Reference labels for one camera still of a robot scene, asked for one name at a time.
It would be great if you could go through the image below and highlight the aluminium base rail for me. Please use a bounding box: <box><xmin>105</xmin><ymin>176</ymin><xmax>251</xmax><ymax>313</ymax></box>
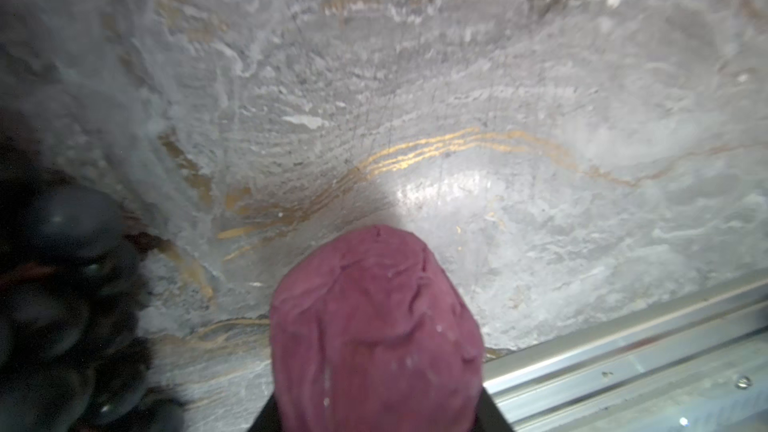
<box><xmin>484</xmin><ymin>270</ymin><xmax>767</xmax><ymax>431</ymax></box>

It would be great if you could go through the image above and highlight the purple fake fig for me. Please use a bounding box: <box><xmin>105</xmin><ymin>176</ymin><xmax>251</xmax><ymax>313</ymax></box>
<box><xmin>269</xmin><ymin>225</ymin><xmax>485</xmax><ymax>431</ymax></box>

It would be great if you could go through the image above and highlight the black fake grape bunch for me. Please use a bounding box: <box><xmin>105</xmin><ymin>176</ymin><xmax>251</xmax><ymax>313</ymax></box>
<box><xmin>1</xmin><ymin>141</ymin><xmax>185</xmax><ymax>431</ymax></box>

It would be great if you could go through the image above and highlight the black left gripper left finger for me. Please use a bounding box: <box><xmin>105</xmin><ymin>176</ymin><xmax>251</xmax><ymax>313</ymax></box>
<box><xmin>248</xmin><ymin>395</ymin><xmax>282</xmax><ymax>432</ymax></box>

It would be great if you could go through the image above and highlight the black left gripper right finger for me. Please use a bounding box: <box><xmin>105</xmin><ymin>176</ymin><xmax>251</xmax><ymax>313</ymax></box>
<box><xmin>476</xmin><ymin>388</ymin><xmax>514</xmax><ymax>432</ymax></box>

